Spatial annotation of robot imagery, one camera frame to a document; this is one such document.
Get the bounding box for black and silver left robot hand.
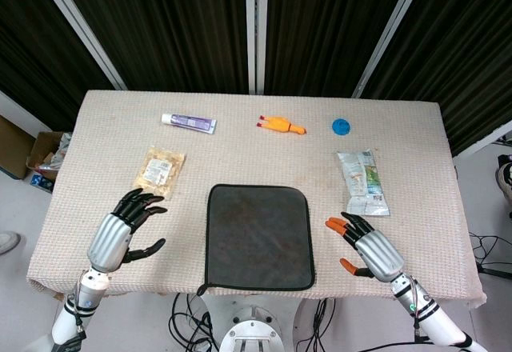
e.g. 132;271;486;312
86;187;168;274

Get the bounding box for orange-tipped silver right robot hand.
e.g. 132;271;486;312
324;211;406;283

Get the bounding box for gray and green microfiber cloth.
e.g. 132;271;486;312
195;183;318;298

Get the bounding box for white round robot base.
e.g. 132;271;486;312
218;294;299;352

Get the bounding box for clear plastic bag with greens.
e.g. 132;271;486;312
336;149;391;218

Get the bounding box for clear bag of beige snacks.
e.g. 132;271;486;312
130;146;187;202

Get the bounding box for blue printed carton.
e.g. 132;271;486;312
30;170;56;194

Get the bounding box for gray shoe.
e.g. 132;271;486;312
0;230;22;256

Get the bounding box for open cardboard box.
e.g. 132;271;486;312
25;130;66;181

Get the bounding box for closed brown cardboard box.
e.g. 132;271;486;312
0;114;36;180

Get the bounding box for blue plastic disc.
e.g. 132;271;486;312
330;118;354;137

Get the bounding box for purple and white toothpaste tube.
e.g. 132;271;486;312
161;113;218;135

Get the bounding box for black and white shoe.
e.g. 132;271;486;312
494;154;512;202

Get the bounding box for beige waffle tablecloth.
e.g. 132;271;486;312
26;89;488;310

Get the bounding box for orange rubber chicken toy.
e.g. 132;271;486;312
256;114;308;135

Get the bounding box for black pleated curtain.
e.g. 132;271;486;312
0;0;116;132
360;0;512;158
52;0;250;94
264;0;416;98

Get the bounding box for black cable bundle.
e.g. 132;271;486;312
170;291;220;352
294;297;334;352
466;230;512;282

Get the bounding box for white low frame rail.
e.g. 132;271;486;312
0;89;43;134
454;119;512;159

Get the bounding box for white slanted frame post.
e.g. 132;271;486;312
350;0;430;98
30;0;128;90

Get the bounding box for white double upright frame post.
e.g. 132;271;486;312
244;0;268;94

